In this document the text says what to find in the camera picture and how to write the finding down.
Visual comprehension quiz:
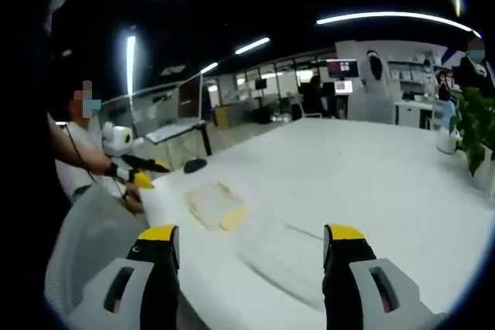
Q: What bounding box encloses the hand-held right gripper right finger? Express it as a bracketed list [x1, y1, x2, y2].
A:
[322, 223, 448, 330]

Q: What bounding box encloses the green potted plant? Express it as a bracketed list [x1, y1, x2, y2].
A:
[449, 86, 495, 192]

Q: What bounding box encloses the cardboard box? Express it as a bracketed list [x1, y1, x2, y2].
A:
[213, 107, 232, 128]

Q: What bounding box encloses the white mesh office chair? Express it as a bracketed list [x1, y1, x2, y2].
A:
[43, 182, 156, 330]

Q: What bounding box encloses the computer monitor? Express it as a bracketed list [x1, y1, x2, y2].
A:
[326, 58, 359, 80]
[333, 80, 355, 97]

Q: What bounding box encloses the thin black cable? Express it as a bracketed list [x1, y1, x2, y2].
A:
[60, 123, 128, 202]

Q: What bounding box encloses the desk with glass partition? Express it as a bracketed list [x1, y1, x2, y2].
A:
[130, 74, 214, 158]

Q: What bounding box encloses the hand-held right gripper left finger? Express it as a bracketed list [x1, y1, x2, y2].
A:
[66, 223, 181, 330]

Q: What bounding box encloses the white watering can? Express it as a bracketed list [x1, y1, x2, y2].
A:
[435, 128, 464, 155]

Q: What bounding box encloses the small black oval object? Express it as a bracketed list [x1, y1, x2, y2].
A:
[183, 158, 209, 174]

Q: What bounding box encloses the clear yellow-edged plastic tray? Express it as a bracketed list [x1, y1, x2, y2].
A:
[184, 180, 248, 233]

